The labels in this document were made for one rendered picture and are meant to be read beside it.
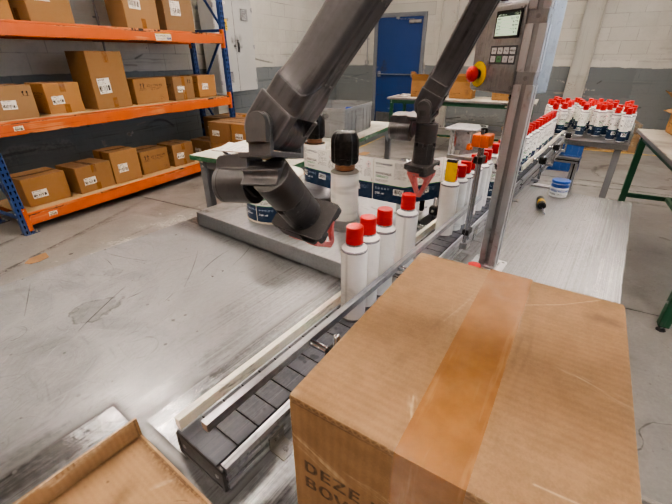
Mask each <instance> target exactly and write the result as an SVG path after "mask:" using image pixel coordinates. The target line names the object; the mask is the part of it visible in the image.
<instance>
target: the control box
mask: <svg viewBox="0 0 672 504"><path fill-rule="evenodd" d="M529 4H530V0H518V1H513V2H507V3H501V4H498V6H497V8H496V10H495V11H494V13H493V15H492V17H491V18H490V20H489V22H488V24H487V25H486V27H485V29H484V31H483V32H482V34H481V36H480V38H479V39H478V41H477V43H476V48H475V55H474V62H473V66H476V67H477V68H478V69H480V71H481V75H480V77H479V78H478V79H476V80H475V81H474V82H470V88H471V90H477V91H485V92H494V93H502V94H510V95H511V94H512V89H513V85H515V81H516V76H517V72H518V71H516V69H517V64H518V59H519V54H520V49H521V44H522V39H523V34H524V29H525V24H528V23H527V22H528V17H529V12H530V9H529ZM566 5H567V0H557V4H556V9H554V13H553V18H552V22H551V23H550V24H552V26H551V31H550V35H549V39H548V44H547V48H546V53H545V57H544V62H543V66H542V70H541V71H539V72H540V75H539V80H538V84H537V85H538V88H537V92H536V94H544V93H546V90H547V86H548V81H549V77H550V73H551V69H552V65H553V60H554V56H555V52H556V48H557V43H558V39H559V35H560V31H561V27H562V22H563V18H564V14H565V10H566ZM518 8H524V13H523V18H522V23H521V28H520V33H519V38H504V39H493V36H494V30H495V24H496V18H497V12H498V11H504V10H511V9H518ZM507 45H518V49H517V54H516V59H515V64H514V65H507V64H489V58H490V52H491V46H507Z"/></svg>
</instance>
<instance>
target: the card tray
mask: <svg viewBox="0 0 672 504"><path fill-rule="evenodd" d="M12 504H212V503H211V502H210V501H209V500H208V499H207V498H206V497H205V496H204V495H203V494H202V493H201V492H200V491H199V490H198V489H197V488H196V487H195V486H194V485H193V484H192V483H191V482H190V481H189V480H188V479H187V478H186V477H185V476H184V475H183V474H182V473H181V472H180V471H179V470H178V469H177V468H176V467H175V466H174V465H173V464H172V463H171V462H170V461H169V460H168V459H167V458H166V457H165V456H164V455H163V454H162V453H161V452H160V451H159V450H158V449H157V448H156V447H155V446H154V445H153V444H152V443H151V442H150V441H149V440H148V439H147V438H146V437H145V436H143V435H142V433H141V430H140V427H139V424H138V421H137V419H136V418H134V419H132V420H131V421H129V422H128V423H126V424H125V425H124V426H122V427H121V428H119V429H118V430H116V431H115V432H114V433H112V434H111V435H109V436H108V437H106V438H105V439H104V440H102V441H101V442H99V443H98V444H97V445H95V446H94V447H92V448H91V449H89V450H88V451H87V452H85V453H84V454H82V455H81V456H79V457H78V458H77V459H75V460H74V461H72V462H71V463H69V464H68V465H67V466H65V467H64V468H62V469H61V470H59V471H58V472H57V473H55V474H54V475H52V476H51V477H49V478H48V479H47V480H45V481H44V482H42V483H41V484H40V485H38V486H37V487H35V488H34V489H32V490H31V491H30V492H28V493H27V494H25V495H24V496H22V497H21V498H20V499H18V500H17V501H15V502H14V503H12Z"/></svg>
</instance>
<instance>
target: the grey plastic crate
mask: <svg viewBox="0 0 672 504"><path fill-rule="evenodd" d="M346 106H354V107H351V108H347V109H346ZM371 106H372V101H351V100H328V103H327V105H326V107H325V108H324V110H323V111H322V114H323V116H324V119H325V136H324V138H331V137H332V135H333V133H334V132H335V131H337V130H353V131H356V133H360V132H362V131H364V130H366V129H369V128H370V127H371Z"/></svg>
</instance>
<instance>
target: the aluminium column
mask: <svg viewBox="0 0 672 504"><path fill-rule="evenodd" d="M556 4H557V0H530V4H529V9H544V8H552V9H556ZM551 26H552V24H550V23H528V24H525V29H524V34H523V39H522V44H521V49H520V54H519V59H518V64H517V69H516V71H518V72H539V71H541V70H542V66H543V62H544V57H545V53H546V48H547V44H548V39H549V35H550V31H551ZM537 88H538V85H537V84H536V85H520V84H515V85H513V89H512V94H511V99H510V105H509V110H508V115H507V120H506V125H505V130H504V135H503V140H502V145H501V150H500V155H499V160H498V165H497V170H496V175H495V180H494V185H493V190H492V195H491V200H490V205H489V210H488V215H487V220H486V225H485V230H484V235H483V240H482V245H481V250H480V256H479V261H478V263H480V264H481V266H485V267H488V268H491V269H494V268H495V266H496V265H497V264H498V260H499V256H500V251H501V247H502V243H503V238H504V234H505V229H506V225H507V220H508V216H509V212H510V207H511V203H512V198H513V194H514V190H515V185H516V181H517V176H518V172H519V168H520V163H521V159H522V154H523V150H524V145H525V141H526V137H527V132H528V128H529V123H530V119H531V115H532V110H533V106H534V101H535V97H536V92H537Z"/></svg>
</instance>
